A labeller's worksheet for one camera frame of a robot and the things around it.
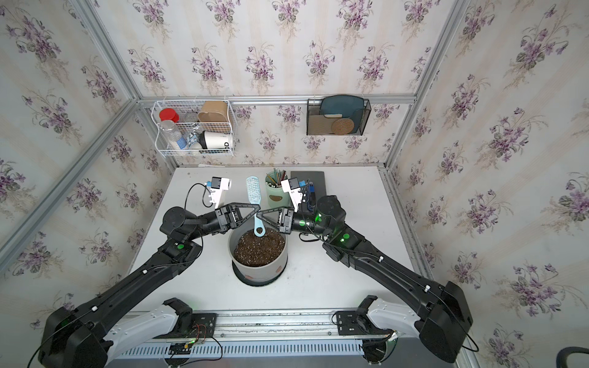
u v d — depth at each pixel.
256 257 0.78
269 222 0.59
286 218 0.55
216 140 0.93
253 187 0.59
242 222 0.59
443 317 0.38
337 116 0.94
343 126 0.98
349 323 0.73
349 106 0.93
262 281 0.80
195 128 0.94
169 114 0.92
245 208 0.60
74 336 0.37
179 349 0.71
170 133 0.89
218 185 0.58
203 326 0.72
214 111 0.89
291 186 0.58
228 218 0.57
